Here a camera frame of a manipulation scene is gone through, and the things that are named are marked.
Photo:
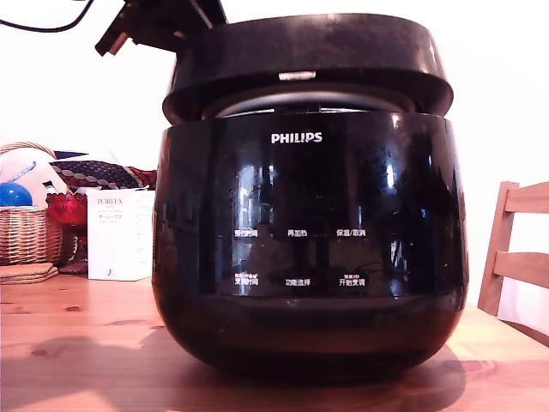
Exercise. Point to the black rice cooker lid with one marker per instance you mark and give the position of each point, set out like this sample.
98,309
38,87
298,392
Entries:
321,47

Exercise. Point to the wicker basket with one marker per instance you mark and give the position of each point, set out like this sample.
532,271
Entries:
25,236

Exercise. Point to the silver inner pot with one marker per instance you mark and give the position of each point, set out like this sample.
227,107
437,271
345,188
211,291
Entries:
244,112

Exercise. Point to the wooden chair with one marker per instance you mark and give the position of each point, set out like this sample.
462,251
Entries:
493,257

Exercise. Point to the white Porlex box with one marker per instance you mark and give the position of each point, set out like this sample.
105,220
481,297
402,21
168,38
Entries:
111,244

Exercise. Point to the red glass bowl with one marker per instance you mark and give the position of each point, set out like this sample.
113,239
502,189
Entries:
68,210

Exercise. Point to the blue curled ribbon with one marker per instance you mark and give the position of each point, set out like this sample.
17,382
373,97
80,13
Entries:
25,169

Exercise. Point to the blue ball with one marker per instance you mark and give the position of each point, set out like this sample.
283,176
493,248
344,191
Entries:
15,195

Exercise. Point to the large paper gift bag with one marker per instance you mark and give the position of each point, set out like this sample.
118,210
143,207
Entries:
90,171

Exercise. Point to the black rice cooker body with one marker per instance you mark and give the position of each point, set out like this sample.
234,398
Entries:
300,193

